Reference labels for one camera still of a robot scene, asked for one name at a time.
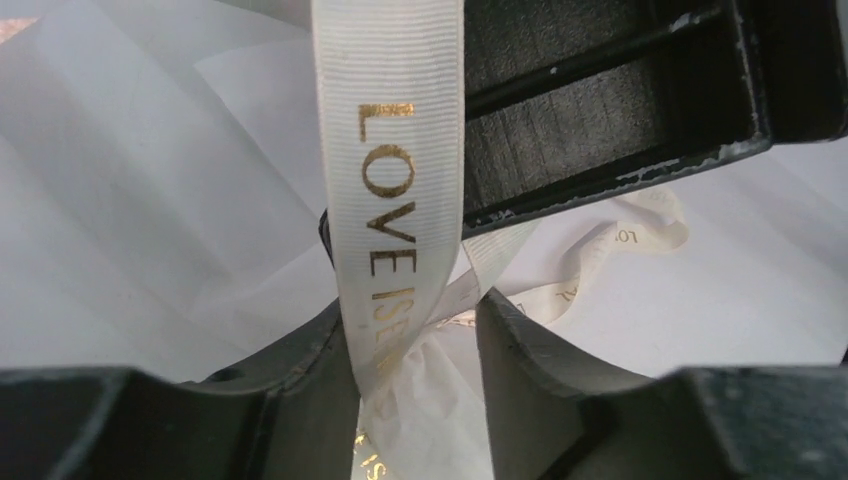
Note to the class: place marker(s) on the pink fake rose stem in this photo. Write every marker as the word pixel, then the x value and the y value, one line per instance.
pixel 13 26

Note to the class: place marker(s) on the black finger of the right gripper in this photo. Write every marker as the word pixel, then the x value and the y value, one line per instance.
pixel 571 102

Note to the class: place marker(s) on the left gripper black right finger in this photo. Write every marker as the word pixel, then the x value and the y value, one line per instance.
pixel 555 411

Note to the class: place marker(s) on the cream printed ribbon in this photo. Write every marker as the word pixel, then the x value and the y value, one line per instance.
pixel 390 87

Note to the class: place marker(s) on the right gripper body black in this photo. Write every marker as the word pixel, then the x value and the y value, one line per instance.
pixel 797 53

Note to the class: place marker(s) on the translucent white wrapping paper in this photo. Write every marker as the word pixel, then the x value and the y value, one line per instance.
pixel 164 204

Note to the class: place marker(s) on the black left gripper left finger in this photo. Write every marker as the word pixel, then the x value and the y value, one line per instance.
pixel 289 411

